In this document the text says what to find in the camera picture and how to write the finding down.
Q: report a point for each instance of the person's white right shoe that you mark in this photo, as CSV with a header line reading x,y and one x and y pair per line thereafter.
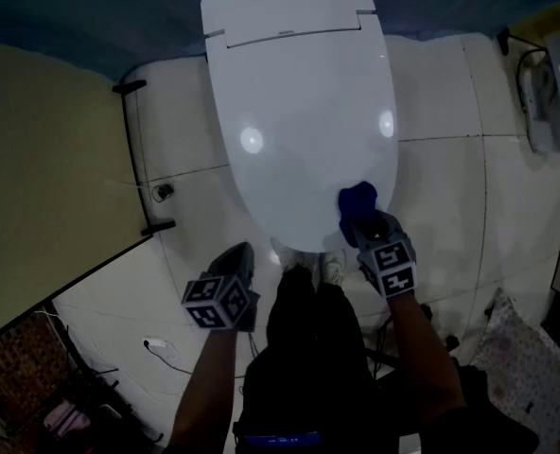
x,y
333,265

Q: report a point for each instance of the person's black trousers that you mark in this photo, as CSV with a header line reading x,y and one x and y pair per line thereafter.
x,y
308,348

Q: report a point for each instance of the beige partition panel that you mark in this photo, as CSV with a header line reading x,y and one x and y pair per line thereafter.
x,y
48,182

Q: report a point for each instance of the small round black object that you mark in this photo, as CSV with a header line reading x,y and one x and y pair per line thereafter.
x,y
163,191

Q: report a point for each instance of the white power adapter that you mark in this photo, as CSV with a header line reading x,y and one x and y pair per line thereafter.
x,y
155,343

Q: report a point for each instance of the pink item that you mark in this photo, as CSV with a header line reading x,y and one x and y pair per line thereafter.
x,y
64,419

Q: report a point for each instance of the white toilet lid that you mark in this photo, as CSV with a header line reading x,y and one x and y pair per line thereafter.
x,y
303,135

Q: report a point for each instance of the black frame foot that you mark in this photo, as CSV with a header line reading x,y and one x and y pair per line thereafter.
x,y
158,227
129,86

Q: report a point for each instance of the black chest-mounted device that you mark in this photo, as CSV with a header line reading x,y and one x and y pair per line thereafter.
x,y
280,439

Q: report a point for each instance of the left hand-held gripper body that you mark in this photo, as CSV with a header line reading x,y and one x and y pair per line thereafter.
x,y
216,303

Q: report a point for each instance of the person's white shoe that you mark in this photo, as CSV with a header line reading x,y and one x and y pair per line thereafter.
x,y
289,256
333,265

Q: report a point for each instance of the blue cleaning cloth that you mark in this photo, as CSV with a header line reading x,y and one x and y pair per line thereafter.
x,y
358,204

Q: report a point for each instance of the person's white left shoe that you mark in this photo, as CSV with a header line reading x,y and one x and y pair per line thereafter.
x,y
289,256

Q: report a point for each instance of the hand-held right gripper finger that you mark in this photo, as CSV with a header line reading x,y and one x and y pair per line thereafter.
x,y
359,237
393,227

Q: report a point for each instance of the patterned floor mat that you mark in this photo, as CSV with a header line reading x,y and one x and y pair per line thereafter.
x,y
526,367

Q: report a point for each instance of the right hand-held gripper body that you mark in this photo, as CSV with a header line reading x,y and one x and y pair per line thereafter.
x,y
389,265

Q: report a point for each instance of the person's right forearm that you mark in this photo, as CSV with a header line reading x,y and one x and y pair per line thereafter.
x,y
422,357

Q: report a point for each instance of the person's left forearm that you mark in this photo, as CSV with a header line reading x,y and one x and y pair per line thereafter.
x,y
204,386

